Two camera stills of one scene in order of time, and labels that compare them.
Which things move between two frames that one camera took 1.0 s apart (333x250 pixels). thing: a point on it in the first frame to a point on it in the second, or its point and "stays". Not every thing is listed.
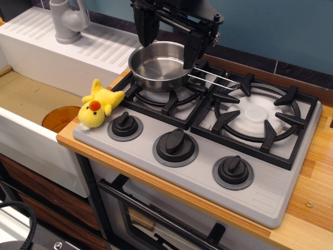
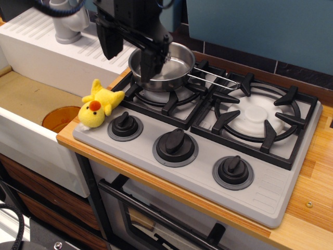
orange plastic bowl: [55, 119] stays
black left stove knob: [125, 127] stays
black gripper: [200, 17] to [140, 22]
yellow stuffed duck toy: [91, 113] stays
